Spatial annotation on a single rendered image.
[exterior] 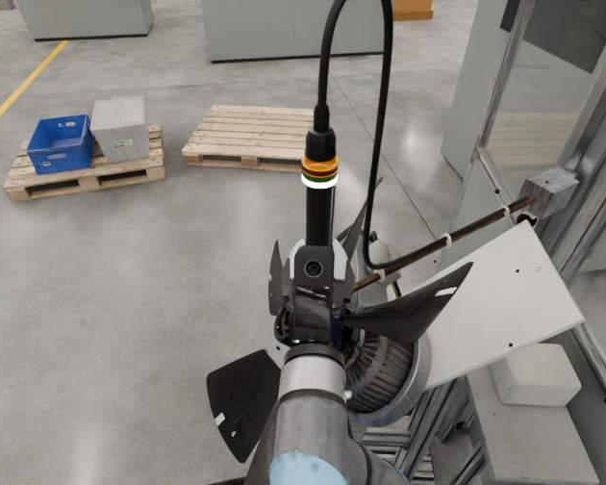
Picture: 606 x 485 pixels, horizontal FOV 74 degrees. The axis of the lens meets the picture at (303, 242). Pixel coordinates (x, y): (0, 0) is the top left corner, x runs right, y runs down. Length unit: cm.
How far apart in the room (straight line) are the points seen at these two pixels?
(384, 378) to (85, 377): 183
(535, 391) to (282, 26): 561
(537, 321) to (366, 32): 590
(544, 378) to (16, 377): 236
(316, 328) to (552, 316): 47
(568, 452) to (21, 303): 276
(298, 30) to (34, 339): 499
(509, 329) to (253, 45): 572
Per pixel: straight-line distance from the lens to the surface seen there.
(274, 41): 623
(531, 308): 85
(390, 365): 88
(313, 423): 42
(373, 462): 48
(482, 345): 86
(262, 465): 78
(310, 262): 45
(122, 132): 359
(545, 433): 127
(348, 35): 642
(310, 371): 45
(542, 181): 103
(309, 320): 48
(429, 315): 60
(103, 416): 229
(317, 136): 46
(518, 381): 118
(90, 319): 268
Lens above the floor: 189
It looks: 42 degrees down
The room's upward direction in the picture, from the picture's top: straight up
